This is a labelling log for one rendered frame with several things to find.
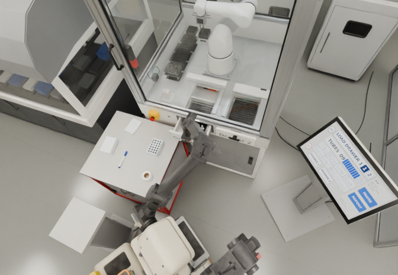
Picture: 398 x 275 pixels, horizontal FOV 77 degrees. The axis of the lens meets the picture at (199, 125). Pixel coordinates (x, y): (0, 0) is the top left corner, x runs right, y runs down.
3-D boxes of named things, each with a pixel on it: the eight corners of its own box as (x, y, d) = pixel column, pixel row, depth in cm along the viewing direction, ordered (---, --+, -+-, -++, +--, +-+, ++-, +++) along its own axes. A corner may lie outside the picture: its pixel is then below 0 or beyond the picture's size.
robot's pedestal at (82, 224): (123, 259, 225) (82, 256, 159) (96, 244, 233) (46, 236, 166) (139, 226, 237) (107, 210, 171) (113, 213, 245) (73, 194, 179)
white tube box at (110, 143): (112, 155, 192) (109, 152, 187) (102, 153, 194) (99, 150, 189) (118, 140, 198) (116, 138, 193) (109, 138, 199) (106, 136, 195)
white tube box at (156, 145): (157, 157, 188) (156, 154, 185) (147, 154, 190) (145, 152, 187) (163, 142, 194) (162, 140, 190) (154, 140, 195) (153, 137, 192)
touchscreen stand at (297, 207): (285, 242, 221) (327, 226, 132) (260, 195, 242) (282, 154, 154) (334, 220, 226) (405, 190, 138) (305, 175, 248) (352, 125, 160)
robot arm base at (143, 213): (131, 207, 127) (143, 227, 121) (140, 197, 124) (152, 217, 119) (144, 204, 134) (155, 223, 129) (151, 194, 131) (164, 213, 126)
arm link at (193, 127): (191, 141, 110) (210, 153, 112) (198, 130, 109) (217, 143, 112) (180, 122, 151) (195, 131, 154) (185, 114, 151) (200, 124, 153)
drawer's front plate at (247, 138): (254, 146, 180) (256, 140, 170) (215, 135, 186) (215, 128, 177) (254, 144, 180) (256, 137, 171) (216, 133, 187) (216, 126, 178)
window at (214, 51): (259, 131, 166) (297, -4, 83) (145, 100, 186) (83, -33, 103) (259, 130, 166) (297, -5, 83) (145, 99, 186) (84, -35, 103)
